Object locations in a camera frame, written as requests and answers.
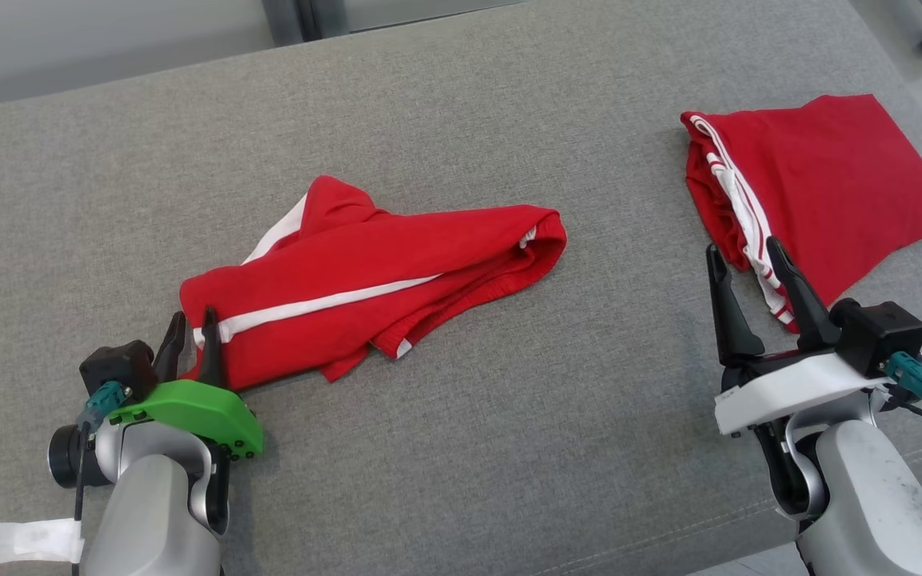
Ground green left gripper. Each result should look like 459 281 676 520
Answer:
107 306 265 461

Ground red white basketball jersey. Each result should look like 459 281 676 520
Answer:
680 94 922 333

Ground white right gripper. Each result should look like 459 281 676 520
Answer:
705 237 894 437

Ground red shorts with white stripes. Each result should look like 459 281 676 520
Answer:
179 175 568 391

